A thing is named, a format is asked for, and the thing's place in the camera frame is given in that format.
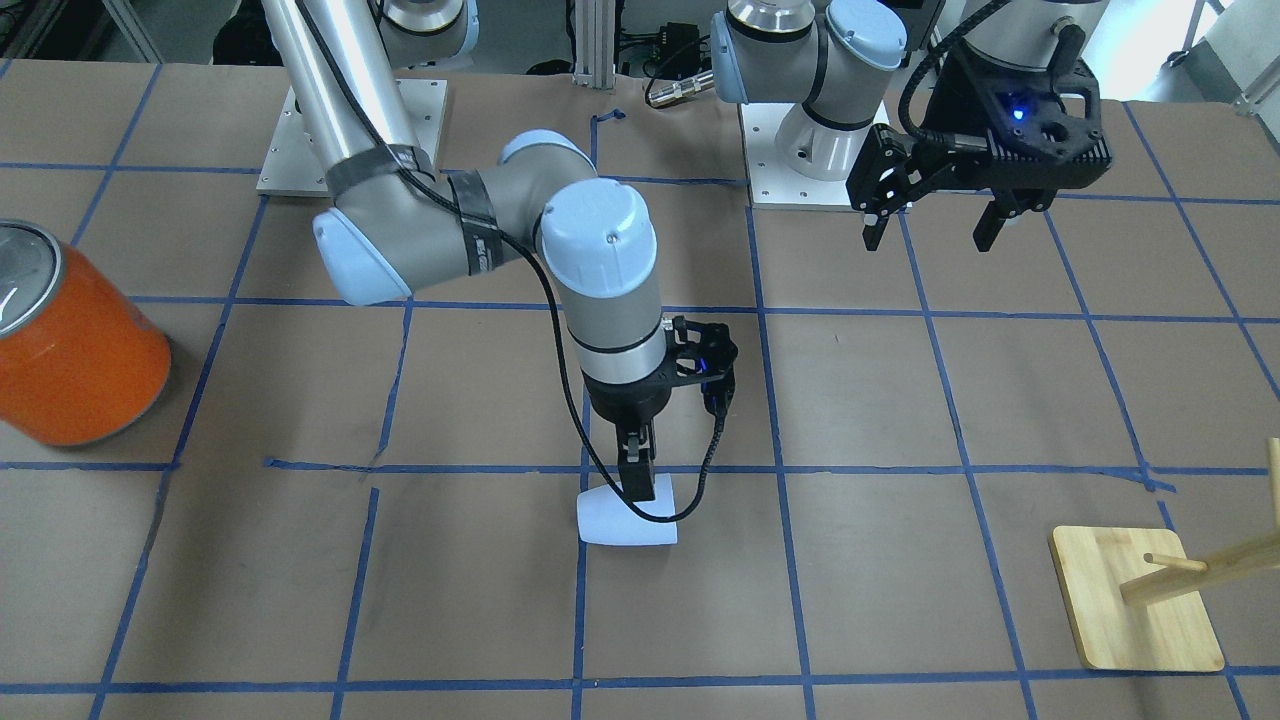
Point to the light blue paper cup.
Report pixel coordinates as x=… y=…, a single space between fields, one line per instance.
x=604 y=519

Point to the wooden cup tree stand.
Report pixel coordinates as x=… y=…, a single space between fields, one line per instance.
x=1133 y=596

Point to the orange tin can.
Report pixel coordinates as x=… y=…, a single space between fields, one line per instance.
x=79 y=361

